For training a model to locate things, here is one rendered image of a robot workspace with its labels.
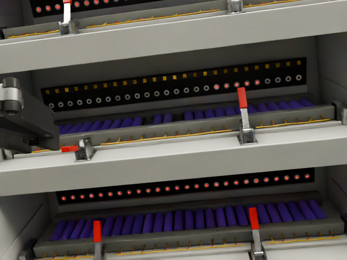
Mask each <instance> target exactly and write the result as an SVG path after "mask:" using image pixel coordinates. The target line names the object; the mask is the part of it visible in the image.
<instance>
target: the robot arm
mask: <svg viewBox="0 0 347 260"><path fill-rule="evenodd" d="M34 146H37V147H40V148H44V149H48V150H51V151H59V150H60V146H59V126H57V125H55V124H54V111H53V110H52V109H50V108H49V107H47V106H46V105H45V104H43V103H42V102H41V101H39V100H38V99H36V98H35V97H34V96H32V95H31V94H29V93H28V92H27V91H25V90H24V89H22V85H21V81H20V80H19V79H17V78H14V77H9V78H4V79H3V83H2V84H0V149H4V150H9V151H14V152H18V153H23V154H30V153H31V147H34Z"/></svg>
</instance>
